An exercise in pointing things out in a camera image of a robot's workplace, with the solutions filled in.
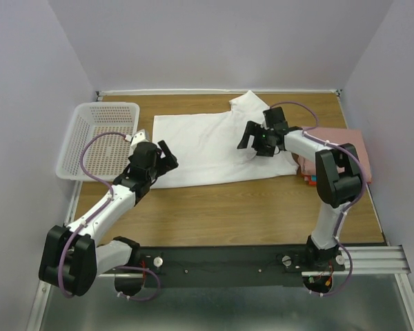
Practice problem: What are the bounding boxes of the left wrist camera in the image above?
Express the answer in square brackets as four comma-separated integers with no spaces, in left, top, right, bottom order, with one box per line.
[124,129,150,149]

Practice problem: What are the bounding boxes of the white plastic basket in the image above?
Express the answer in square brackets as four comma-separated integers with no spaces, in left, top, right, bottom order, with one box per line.
[56,102,140,181]

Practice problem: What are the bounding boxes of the white t shirt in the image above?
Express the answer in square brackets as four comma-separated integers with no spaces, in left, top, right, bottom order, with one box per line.
[152,91,298,188]

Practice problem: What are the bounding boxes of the red folded t shirt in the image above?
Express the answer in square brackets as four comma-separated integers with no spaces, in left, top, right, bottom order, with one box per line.
[303,175,317,186]

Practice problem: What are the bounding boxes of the aluminium frame rail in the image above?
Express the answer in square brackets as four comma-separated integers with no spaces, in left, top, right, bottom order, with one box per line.
[102,246,411,274]

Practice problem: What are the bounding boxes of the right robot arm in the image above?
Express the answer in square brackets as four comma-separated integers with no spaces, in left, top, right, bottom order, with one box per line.
[237,107,366,270]

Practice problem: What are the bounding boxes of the pink folded t shirt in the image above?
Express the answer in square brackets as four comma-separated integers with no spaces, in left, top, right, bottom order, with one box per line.
[296,127,372,183]

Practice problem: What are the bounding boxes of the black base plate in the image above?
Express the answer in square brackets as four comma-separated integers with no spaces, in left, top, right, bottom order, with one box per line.
[139,244,346,288]

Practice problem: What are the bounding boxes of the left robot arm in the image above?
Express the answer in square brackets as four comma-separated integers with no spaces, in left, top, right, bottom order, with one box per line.
[38,141,178,297]

